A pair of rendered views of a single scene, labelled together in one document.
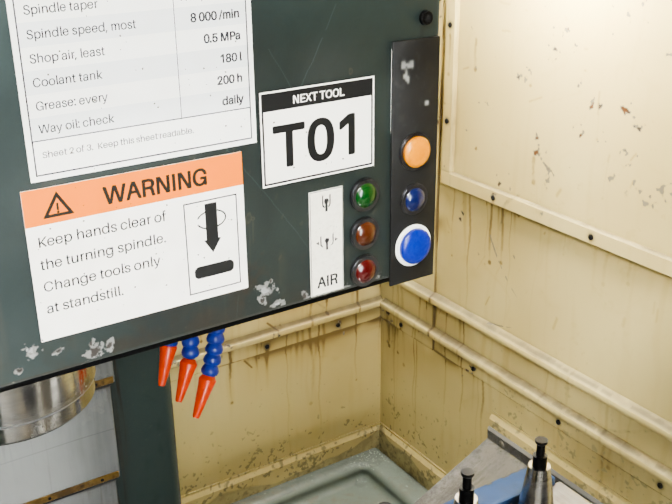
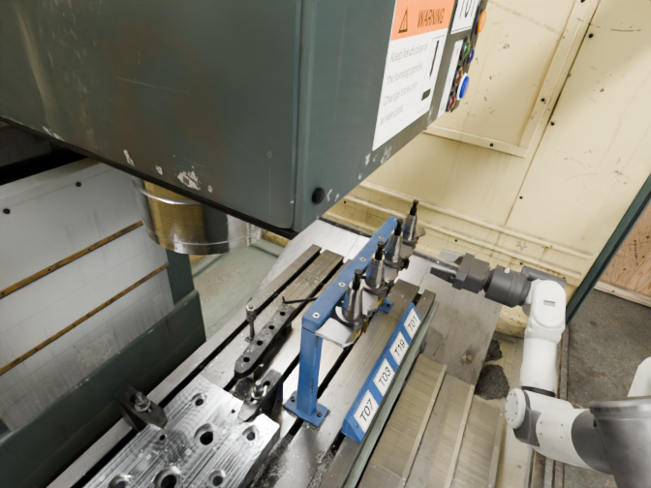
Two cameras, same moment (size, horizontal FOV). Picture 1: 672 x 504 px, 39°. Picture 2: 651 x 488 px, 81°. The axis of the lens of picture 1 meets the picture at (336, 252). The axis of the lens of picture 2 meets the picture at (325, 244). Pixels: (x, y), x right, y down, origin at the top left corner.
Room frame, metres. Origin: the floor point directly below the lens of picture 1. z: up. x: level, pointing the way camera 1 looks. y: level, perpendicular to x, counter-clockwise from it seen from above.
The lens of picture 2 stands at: (0.32, 0.38, 1.77)
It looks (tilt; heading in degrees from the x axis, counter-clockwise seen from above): 36 degrees down; 329
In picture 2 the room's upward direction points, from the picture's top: 6 degrees clockwise
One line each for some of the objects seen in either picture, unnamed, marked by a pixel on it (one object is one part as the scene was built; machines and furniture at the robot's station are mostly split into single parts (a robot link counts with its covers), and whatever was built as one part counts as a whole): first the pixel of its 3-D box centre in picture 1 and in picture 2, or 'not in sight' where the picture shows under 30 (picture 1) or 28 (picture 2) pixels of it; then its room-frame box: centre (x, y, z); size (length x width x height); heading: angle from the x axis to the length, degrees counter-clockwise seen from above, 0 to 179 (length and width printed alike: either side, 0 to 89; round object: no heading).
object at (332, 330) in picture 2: not in sight; (337, 332); (0.73, 0.09, 1.21); 0.07 x 0.05 x 0.01; 33
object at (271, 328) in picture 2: not in sight; (265, 343); (0.98, 0.15, 0.93); 0.26 x 0.05 x 0.06; 128
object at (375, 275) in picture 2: not in sight; (376, 268); (0.82, -0.05, 1.26); 0.04 x 0.04 x 0.07
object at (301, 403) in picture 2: not in sight; (308, 372); (0.77, 0.12, 1.05); 0.10 x 0.05 x 0.30; 33
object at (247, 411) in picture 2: not in sight; (261, 400); (0.79, 0.22, 0.97); 0.13 x 0.03 x 0.15; 123
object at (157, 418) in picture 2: not in sight; (143, 412); (0.87, 0.46, 0.97); 0.13 x 0.03 x 0.15; 33
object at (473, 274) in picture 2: not in sight; (482, 277); (0.76, -0.35, 1.18); 0.13 x 0.12 x 0.10; 123
